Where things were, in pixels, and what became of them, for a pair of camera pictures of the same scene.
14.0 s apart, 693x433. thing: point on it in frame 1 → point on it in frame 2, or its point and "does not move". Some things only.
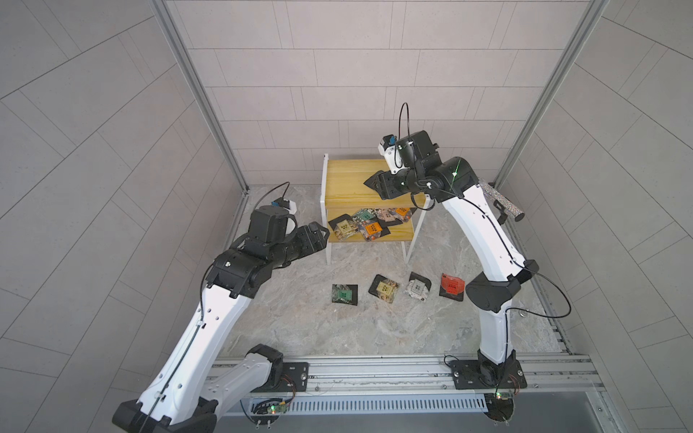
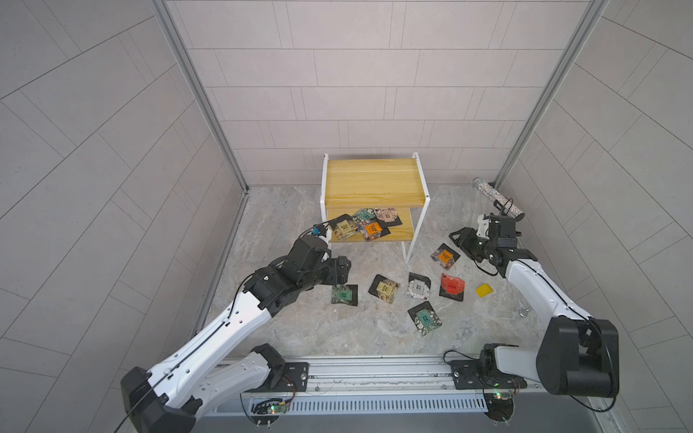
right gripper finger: x=378 y=181 → x=465 y=236
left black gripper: x=318 y=243 → x=343 y=273
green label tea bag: x=345 y=293 does not move
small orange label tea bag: x=402 y=214 → x=445 y=255
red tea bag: x=452 y=287 does not move
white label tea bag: x=418 y=287 does not move
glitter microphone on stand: x=504 y=207 does not move
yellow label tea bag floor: x=383 y=288 does not move
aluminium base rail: x=374 y=386 does not move
